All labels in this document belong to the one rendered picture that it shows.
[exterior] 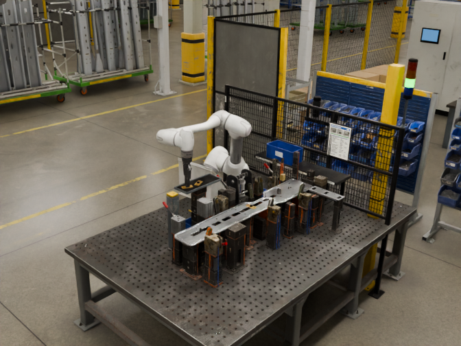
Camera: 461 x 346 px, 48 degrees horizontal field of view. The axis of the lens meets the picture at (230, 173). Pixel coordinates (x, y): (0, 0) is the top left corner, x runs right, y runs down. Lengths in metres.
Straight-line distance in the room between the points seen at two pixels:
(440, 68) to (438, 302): 6.25
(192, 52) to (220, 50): 4.82
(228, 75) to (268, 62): 0.72
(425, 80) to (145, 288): 8.07
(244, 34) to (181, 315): 4.05
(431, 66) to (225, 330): 8.14
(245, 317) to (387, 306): 1.79
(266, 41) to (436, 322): 3.55
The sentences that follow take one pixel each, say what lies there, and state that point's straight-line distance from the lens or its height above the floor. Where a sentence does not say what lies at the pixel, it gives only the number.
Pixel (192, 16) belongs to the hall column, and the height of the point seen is 1.47.
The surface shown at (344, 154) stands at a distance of 4.55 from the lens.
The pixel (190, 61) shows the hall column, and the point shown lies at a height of 0.52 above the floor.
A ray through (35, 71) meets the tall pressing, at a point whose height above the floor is 0.59.
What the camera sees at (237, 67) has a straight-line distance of 6.69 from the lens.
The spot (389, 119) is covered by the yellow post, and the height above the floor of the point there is 1.58.
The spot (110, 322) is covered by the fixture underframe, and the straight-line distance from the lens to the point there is 4.11.
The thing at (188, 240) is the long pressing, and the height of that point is 1.00.
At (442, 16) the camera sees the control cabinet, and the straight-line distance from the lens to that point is 10.44.
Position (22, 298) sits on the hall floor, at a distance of 4.93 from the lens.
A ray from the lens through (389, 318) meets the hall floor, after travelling 4.68.
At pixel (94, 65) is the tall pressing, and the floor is 0.43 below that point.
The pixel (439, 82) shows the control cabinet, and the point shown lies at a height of 0.62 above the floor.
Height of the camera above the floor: 2.78
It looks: 23 degrees down
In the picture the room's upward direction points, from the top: 1 degrees clockwise
